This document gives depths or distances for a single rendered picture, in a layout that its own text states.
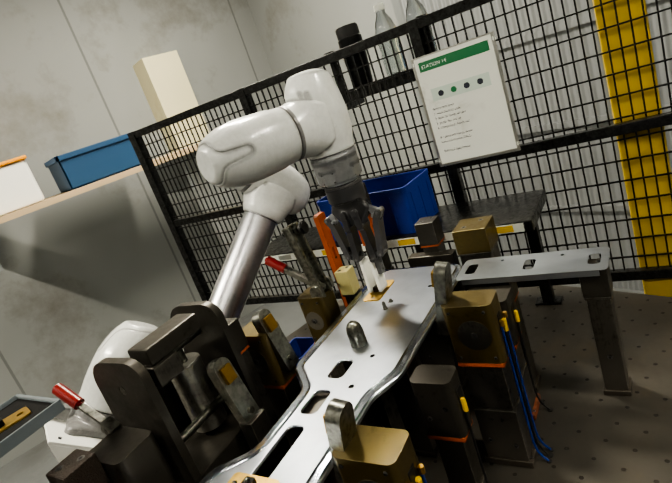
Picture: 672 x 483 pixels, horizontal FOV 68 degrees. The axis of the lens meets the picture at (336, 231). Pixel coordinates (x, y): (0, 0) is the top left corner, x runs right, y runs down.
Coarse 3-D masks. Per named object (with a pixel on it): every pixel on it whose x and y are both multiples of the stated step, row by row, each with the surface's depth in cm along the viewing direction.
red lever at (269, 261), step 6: (270, 258) 114; (270, 264) 113; (276, 264) 113; (282, 264) 113; (282, 270) 112; (288, 270) 112; (294, 270) 112; (294, 276) 112; (300, 276) 111; (306, 282) 111; (324, 288) 110
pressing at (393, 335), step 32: (416, 288) 108; (384, 320) 99; (416, 320) 95; (320, 352) 96; (352, 352) 92; (384, 352) 88; (416, 352) 87; (320, 384) 85; (352, 384) 82; (384, 384) 80; (288, 416) 79; (320, 416) 77; (256, 448) 74; (320, 448) 70; (224, 480) 71; (288, 480) 66; (320, 480) 65
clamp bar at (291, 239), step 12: (288, 228) 105; (300, 228) 105; (288, 240) 107; (300, 240) 109; (300, 252) 107; (312, 252) 109; (300, 264) 108; (312, 264) 110; (312, 276) 108; (324, 276) 110
